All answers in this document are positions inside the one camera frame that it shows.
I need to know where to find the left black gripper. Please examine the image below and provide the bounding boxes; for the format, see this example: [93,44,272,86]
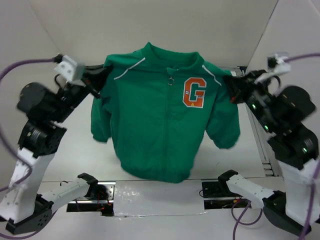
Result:
[52,62,114,122]

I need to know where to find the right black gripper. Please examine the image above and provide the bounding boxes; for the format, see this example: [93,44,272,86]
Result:
[222,65,275,129]

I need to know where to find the metal zipper pull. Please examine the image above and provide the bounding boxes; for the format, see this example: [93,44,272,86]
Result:
[167,68,175,86]

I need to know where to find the green jacket with white lining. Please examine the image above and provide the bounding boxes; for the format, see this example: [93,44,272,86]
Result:
[90,43,241,183]

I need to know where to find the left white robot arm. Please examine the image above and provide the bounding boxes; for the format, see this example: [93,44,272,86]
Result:
[0,65,113,240]

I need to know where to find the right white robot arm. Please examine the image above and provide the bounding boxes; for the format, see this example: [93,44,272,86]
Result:
[218,70,320,240]

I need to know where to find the white taped cover plate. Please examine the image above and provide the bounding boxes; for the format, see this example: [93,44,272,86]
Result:
[113,180,206,217]

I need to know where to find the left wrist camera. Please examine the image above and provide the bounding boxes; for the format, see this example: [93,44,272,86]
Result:
[54,55,85,86]

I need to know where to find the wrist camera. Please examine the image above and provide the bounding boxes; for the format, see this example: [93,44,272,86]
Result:
[54,55,85,86]
[254,52,291,84]

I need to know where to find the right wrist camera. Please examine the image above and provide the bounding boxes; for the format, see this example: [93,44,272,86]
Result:
[254,52,291,84]

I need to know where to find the aluminium frame rail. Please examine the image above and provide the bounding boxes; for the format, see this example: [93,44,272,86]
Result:
[229,66,283,177]

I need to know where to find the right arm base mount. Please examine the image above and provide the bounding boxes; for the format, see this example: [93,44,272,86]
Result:
[198,181,243,210]

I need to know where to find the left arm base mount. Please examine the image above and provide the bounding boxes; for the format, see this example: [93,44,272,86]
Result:
[66,181,116,216]

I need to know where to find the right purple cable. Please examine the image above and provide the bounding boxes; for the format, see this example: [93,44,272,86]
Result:
[231,52,320,240]

